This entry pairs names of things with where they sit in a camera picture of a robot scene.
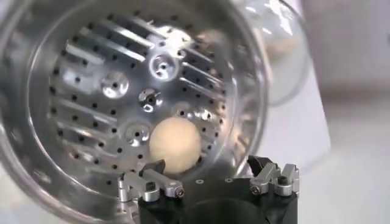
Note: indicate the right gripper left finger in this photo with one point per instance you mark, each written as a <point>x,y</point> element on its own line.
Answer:
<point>143,185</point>

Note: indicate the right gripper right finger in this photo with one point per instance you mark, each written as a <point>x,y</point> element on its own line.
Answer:
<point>268,179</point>

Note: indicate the white steamed baozi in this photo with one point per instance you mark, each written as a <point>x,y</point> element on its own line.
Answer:
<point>175,144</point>

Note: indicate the stainless steel steamer basket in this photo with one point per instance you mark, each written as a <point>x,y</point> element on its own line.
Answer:
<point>91,91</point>

